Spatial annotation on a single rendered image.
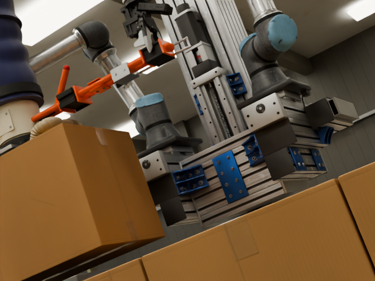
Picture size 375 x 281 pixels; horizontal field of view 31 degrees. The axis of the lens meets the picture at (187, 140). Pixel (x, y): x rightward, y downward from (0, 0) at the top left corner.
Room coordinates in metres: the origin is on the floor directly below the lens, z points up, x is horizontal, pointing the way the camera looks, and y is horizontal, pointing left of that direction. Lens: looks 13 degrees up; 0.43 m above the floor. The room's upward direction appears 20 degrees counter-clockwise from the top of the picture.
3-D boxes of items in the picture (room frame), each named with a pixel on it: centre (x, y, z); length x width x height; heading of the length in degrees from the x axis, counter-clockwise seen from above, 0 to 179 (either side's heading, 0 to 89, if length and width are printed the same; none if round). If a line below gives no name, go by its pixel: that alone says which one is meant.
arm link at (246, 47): (2.43, -0.36, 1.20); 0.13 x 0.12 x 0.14; 29
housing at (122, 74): (2.11, 0.12, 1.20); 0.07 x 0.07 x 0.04; 67
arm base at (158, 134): (2.65, 0.09, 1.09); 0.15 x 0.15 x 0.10
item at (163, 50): (2.05, 0.00, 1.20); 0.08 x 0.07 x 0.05; 67
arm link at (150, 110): (2.65, 0.09, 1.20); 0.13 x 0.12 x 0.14; 13
